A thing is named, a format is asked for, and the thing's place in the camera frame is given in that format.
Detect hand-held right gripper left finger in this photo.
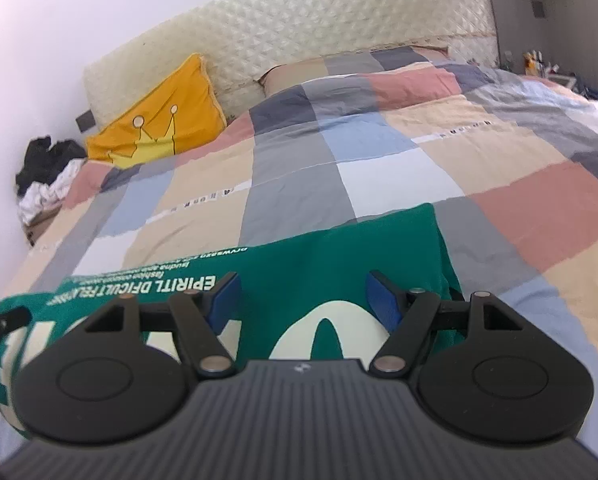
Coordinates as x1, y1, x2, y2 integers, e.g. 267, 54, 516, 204
83, 271, 242, 379

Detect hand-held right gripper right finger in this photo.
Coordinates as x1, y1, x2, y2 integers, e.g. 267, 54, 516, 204
365, 270, 526, 379

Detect green printed sweatshirt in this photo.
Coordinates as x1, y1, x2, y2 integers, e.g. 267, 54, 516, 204
0, 203, 466, 442

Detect white clothes pile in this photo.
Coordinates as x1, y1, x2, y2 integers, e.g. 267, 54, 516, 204
18, 159, 88, 227

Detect brown bedside table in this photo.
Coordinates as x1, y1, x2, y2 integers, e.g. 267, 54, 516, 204
23, 209, 60, 247

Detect checked patchwork duvet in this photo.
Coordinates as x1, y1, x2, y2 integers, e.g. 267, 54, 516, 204
26, 46, 598, 462

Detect yellow crown print pillow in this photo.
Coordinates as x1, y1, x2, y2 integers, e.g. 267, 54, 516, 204
86, 53, 228, 170

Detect items on nightstand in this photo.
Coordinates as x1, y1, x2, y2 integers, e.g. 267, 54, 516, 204
499, 49, 598, 107

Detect cream quilted headboard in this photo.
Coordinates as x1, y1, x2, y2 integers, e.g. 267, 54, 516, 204
83, 0, 500, 127

